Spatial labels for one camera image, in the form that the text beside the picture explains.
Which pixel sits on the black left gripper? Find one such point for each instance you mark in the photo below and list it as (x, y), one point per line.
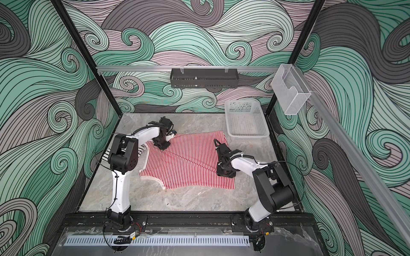
(160, 147)

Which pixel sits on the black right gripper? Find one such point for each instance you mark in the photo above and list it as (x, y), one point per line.
(219, 173)

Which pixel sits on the red white striped tank top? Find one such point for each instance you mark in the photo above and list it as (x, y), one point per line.
(190, 160)

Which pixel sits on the white plastic laundry basket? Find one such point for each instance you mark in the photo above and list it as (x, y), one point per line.
(245, 120)

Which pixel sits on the black white striped tank top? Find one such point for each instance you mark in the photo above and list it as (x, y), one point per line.
(105, 156)

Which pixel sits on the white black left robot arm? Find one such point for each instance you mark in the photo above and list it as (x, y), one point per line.
(123, 158)

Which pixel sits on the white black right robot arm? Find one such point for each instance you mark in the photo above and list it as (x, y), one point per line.
(273, 186)

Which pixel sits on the black wall shelf tray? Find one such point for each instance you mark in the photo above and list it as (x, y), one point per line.
(204, 78)

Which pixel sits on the clear plastic wall bin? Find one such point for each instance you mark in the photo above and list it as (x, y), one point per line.
(291, 88)

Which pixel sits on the aluminium rail back wall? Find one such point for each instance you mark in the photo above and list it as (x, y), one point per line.
(147, 68)

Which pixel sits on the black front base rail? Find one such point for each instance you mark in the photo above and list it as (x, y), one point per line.
(150, 222)

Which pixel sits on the white slotted cable duct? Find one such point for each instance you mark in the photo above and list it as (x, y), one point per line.
(161, 240)

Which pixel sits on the black frame post left rear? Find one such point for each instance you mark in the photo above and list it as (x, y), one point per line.
(64, 16)

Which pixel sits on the black frame post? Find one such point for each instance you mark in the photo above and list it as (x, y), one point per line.
(305, 33)
(64, 16)

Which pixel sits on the black frame post right rear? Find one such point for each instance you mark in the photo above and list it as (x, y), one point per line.
(305, 33)

